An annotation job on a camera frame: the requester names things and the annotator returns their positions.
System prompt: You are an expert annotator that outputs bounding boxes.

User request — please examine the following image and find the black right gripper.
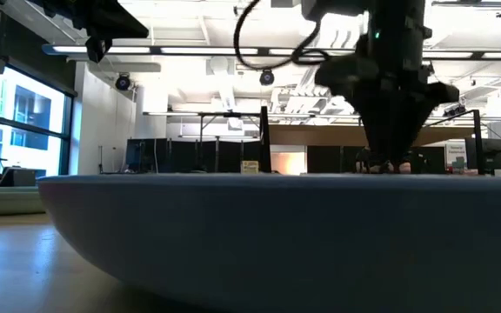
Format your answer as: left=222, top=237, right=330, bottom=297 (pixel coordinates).
left=314, top=54, right=460, bottom=173

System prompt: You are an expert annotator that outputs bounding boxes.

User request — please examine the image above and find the blue plate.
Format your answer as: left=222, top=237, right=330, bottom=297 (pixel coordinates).
left=37, top=173, right=501, bottom=313

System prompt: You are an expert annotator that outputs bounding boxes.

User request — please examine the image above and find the mint green plate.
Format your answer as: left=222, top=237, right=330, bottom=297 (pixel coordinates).
left=0, top=186, right=47, bottom=217

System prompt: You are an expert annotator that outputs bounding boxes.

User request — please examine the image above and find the person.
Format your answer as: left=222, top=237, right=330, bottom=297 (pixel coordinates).
left=356, top=146, right=377, bottom=175

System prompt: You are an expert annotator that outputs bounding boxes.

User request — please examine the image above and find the white printed sign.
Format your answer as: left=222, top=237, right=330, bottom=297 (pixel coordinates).
left=444, top=141, right=468, bottom=175

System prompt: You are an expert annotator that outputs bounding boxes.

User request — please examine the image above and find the black desktop monitor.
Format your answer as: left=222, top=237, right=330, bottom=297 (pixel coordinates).
left=464, top=137, right=501, bottom=171

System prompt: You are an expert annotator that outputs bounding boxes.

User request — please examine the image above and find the overhead light bar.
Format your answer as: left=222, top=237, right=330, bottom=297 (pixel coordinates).
left=41, top=43, right=501, bottom=62

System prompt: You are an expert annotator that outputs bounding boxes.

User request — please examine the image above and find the large window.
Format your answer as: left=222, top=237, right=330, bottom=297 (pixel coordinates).
left=0, top=64, right=74, bottom=177

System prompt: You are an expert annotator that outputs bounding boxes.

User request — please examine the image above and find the black equipment box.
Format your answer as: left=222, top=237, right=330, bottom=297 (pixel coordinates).
left=0, top=167, right=38, bottom=188

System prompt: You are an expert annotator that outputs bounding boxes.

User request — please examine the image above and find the wooden shelf with black frame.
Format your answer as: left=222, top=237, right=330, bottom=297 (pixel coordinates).
left=258, top=105, right=484, bottom=176

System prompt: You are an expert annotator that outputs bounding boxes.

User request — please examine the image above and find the black ceiling camera cluster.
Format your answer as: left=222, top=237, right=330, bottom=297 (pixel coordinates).
left=444, top=103, right=467, bottom=117

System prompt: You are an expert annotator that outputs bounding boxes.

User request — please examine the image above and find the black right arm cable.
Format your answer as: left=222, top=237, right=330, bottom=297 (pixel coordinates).
left=231, top=0, right=356, bottom=71

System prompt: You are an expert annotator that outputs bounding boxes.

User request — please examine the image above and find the black partition wall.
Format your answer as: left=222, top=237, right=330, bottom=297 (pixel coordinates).
left=124, top=137, right=447, bottom=175

